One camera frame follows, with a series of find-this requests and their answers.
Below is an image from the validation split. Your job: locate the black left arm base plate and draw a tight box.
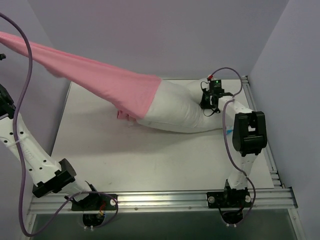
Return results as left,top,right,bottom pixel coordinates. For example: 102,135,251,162
71,193,118,212

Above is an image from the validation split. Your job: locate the white blue pillow label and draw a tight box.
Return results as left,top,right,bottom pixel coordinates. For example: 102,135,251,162
225,126,234,135

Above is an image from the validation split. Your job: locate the aluminium back rail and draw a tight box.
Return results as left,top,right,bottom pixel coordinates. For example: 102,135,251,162
160,75,248,82

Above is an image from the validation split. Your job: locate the aluminium front rail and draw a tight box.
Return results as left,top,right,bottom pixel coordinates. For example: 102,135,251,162
28,188,298,215

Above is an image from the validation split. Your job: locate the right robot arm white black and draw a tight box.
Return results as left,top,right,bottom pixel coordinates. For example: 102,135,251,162
200,78,267,207

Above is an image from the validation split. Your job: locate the pink floral pillowcase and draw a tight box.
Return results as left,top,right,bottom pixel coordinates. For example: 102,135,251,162
0,31,162,121

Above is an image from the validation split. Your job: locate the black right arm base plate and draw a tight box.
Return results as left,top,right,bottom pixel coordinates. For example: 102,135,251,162
206,190,252,209

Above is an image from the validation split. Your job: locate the white pillow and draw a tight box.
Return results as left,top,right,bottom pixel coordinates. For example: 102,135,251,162
135,78,223,134

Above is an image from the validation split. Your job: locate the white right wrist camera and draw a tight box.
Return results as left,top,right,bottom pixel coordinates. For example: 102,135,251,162
206,74,217,82

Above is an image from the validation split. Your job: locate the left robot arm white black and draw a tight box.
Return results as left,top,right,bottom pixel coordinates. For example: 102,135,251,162
0,86,101,210

